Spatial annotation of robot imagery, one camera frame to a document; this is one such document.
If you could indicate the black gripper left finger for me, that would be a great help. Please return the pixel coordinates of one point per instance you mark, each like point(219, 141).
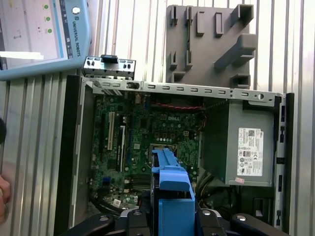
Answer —
point(98, 223)

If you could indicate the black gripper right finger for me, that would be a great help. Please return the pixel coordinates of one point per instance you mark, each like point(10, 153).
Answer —
point(251, 225)

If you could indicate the hard disk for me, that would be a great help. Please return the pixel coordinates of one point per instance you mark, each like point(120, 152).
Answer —
point(172, 186)

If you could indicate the person's bare hand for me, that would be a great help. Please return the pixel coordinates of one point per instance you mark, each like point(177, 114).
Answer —
point(4, 191)

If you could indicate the black RAM slot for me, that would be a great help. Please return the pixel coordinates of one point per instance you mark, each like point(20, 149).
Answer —
point(141, 186)
point(141, 177)

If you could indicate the black open PC case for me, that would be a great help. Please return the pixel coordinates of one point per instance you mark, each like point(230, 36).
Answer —
point(71, 147)

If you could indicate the grey power supply unit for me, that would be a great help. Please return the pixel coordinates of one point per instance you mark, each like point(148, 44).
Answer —
point(221, 147)

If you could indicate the white expansion slot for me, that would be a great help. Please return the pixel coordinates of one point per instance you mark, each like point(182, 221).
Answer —
point(110, 130)

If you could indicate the green motherboard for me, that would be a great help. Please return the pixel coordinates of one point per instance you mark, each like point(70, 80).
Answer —
point(137, 137)

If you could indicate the CPU socket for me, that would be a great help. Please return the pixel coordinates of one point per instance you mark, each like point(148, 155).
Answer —
point(172, 147)

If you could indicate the grey parts rack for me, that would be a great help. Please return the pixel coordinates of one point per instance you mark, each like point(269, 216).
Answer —
point(209, 49)

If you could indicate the pale blue teach pendant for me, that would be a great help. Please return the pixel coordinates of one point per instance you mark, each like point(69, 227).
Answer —
point(73, 37)

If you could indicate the metal card retainer bracket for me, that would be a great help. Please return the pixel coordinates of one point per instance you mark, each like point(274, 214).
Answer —
point(108, 68)

